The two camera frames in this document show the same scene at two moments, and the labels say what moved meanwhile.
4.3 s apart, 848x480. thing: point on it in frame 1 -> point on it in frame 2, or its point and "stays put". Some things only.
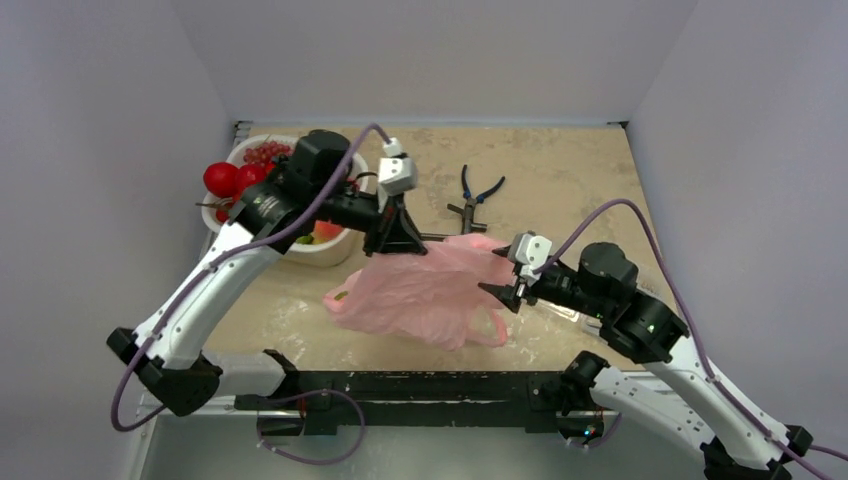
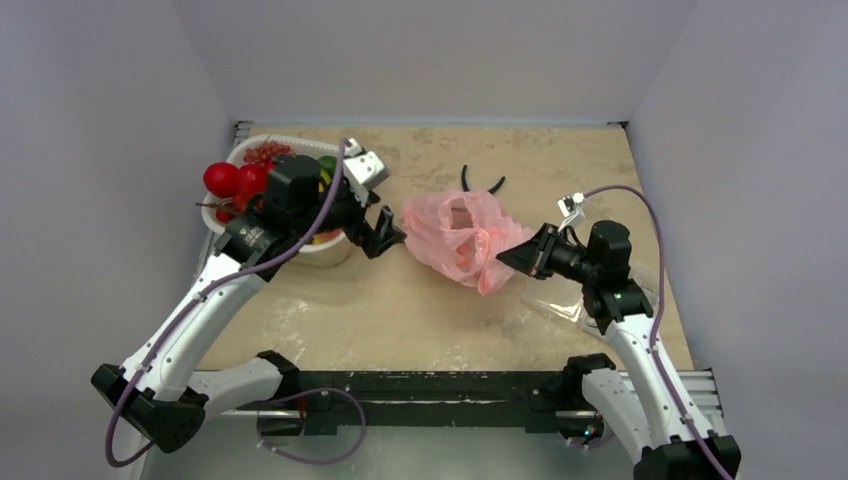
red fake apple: x=221 y=179 stays put
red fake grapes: x=265 y=154 stays put
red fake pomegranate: x=249 y=174 stays put
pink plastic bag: x=434 y=296 -> x=461 y=233
